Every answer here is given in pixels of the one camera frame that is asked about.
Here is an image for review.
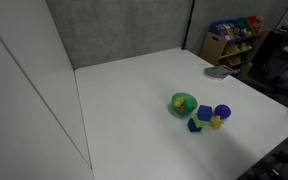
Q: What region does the green bowl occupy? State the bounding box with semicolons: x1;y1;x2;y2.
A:
170;92;199;118

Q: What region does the dark blue block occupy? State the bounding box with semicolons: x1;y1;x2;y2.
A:
187;117;203;133

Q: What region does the light green block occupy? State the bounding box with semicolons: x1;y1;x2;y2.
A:
192;113;209;129

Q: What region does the blue cube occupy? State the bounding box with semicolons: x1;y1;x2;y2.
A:
196;104;214;122

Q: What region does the grey metal mounting plate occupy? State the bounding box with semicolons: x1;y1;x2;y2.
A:
203;64;234;81

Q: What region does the black vertical pole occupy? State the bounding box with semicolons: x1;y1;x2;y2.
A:
181;0;196;51

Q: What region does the yellow spiky toy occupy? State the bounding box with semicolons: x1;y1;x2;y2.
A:
208;115;225;131

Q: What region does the wooden toy shelf with bins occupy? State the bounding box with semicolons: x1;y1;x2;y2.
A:
199;15;271;69

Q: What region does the black office chair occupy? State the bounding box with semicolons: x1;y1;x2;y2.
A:
250;14;288;101

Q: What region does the black metal equipment frame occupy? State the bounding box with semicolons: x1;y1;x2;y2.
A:
236;124;288;180

